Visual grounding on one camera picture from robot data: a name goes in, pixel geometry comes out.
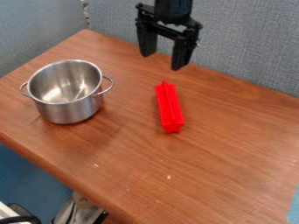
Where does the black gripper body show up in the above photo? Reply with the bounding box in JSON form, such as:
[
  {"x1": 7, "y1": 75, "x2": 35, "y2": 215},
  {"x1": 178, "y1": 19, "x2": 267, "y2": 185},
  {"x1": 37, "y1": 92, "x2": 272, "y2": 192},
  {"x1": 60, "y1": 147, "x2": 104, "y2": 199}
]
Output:
[{"x1": 135, "y1": 3, "x2": 202, "y2": 41}]

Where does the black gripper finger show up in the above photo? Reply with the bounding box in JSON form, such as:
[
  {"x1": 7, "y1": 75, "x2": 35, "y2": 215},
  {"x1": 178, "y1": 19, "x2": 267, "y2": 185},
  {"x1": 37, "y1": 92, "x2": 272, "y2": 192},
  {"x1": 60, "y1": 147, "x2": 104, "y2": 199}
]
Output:
[
  {"x1": 172, "y1": 37, "x2": 196, "y2": 71},
  {"x1": 136, "y1": 24, "x2": 158, "y2": 57}
]

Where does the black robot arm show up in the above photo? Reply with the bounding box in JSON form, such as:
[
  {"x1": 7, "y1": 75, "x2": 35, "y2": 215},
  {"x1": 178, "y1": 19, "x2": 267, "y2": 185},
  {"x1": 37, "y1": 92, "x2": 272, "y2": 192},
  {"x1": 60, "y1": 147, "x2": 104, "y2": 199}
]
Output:
[{"x1": 135, "y1": 0, "x2": 203, "y2": 71}]

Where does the stainless steel pot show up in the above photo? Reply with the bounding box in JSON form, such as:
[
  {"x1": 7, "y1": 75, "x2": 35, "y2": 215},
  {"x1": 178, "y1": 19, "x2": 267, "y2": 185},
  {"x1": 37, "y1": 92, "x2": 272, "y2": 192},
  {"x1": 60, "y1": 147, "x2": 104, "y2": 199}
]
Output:
[{"x1": 19, "y1": 59, "x2": 115, "y2": 124}]

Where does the red star-shaped block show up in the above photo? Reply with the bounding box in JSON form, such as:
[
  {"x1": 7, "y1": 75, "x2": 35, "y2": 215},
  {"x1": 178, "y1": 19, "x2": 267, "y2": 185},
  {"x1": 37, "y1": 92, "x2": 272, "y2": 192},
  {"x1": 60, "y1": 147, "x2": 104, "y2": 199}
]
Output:
[{"x1": 155, "y1": 80, "x2": 184, "y2": 134}]

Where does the metal table leg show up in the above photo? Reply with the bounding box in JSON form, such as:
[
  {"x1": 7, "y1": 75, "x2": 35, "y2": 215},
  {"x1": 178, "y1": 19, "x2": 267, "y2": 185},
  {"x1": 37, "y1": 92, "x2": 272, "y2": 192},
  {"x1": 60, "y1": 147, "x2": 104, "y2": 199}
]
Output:
[{"x1": 51, "y1": 192, "x2": 108, "y2": 224}]

